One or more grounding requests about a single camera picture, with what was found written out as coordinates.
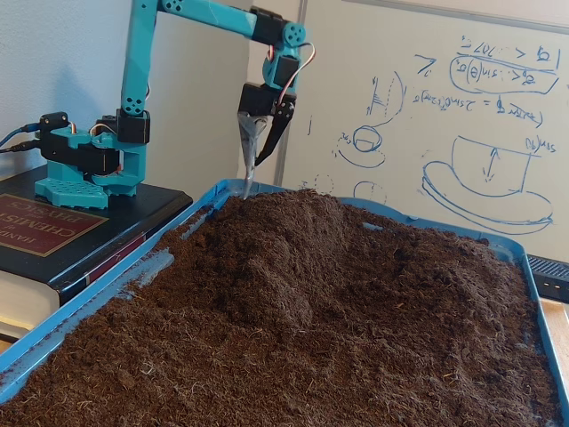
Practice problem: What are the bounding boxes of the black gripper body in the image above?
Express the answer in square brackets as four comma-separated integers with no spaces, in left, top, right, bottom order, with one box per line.
[237,82,298,120]

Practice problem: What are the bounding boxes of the black movable gripper finger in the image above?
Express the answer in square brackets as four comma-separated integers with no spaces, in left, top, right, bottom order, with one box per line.
[254,101,295,168]

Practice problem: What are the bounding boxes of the silver foil scoop blade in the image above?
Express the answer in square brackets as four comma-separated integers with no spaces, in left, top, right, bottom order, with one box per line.
[237,110,270,200]

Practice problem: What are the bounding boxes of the brown soil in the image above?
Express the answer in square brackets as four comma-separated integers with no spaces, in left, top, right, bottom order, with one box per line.
[0,189,561,427]

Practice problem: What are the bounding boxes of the whiteboard with blue drawings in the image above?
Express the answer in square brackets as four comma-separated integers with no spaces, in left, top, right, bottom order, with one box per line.
[273,0,569,263]

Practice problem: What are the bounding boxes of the black servo controller housing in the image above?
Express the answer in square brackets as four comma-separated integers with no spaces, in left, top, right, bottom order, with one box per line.
[38,111,70,134]

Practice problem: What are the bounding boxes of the black chemistry physics handbook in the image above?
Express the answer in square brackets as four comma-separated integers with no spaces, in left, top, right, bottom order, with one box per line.
[0,171,194,333]

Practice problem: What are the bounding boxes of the blue plastic tray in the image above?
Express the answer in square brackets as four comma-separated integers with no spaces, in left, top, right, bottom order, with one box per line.
[0,177,569,427]

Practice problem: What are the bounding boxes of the perforated electronics box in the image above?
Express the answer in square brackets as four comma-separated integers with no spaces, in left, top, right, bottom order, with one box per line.
[525,254,569,304]

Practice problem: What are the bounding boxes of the black cable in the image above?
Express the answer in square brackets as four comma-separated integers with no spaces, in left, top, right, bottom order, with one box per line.
[0,141,41,155]

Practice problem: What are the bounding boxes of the blue cable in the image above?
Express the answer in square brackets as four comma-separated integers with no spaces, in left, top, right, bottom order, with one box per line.
[0,124,41,150]

